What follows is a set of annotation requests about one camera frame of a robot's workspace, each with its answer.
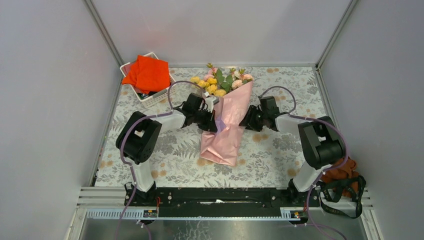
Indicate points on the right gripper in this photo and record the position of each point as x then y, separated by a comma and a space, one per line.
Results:
248, 121

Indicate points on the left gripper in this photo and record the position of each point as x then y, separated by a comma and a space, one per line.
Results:
210, 125

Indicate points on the yellow flower stem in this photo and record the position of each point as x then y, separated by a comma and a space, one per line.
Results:
210, 84

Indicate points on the pink flower stem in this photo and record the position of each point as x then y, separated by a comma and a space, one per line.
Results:
211, 72

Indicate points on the pink white rose stems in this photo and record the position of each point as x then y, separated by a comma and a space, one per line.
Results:
235, 79

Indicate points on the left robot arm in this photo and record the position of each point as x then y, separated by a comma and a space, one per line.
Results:
138, 138

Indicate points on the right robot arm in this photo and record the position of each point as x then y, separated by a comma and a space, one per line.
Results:
321, 143

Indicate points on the floral table cloth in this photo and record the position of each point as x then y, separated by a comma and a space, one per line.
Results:
265, 159

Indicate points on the orange cloth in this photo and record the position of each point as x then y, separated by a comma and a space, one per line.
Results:
148, 74

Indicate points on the brown cloth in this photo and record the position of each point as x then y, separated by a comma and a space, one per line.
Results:
347, 171

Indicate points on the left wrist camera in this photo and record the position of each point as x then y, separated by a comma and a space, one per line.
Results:
209, 102

